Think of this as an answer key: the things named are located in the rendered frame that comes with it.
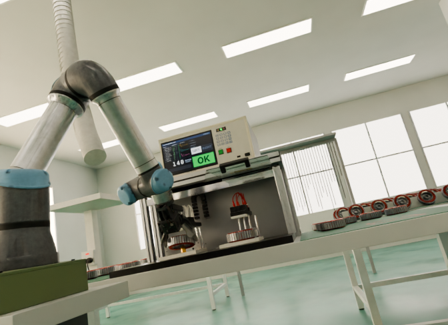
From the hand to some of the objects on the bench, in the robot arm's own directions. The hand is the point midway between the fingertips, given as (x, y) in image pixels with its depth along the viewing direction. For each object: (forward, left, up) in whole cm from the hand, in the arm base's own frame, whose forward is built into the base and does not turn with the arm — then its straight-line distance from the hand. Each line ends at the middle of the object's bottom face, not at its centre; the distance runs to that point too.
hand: (181, 242), depth 132 cm
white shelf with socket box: (+48, +83, -14) cm, 98 cm away
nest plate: (+3, -25, -3) cm, 25 cm away
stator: (-1, 0, -2) cm, 2 cm away
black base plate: (+3, -13, -6) cm, 14 cm away
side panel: (+45, -40, -4) cm, 60 cm away
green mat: (+31, -74, -2) cm, 80 cm away
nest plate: (0, -1, -5) cm, 5 cm away
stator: (+3, -24, -2) cm, 25 cm away
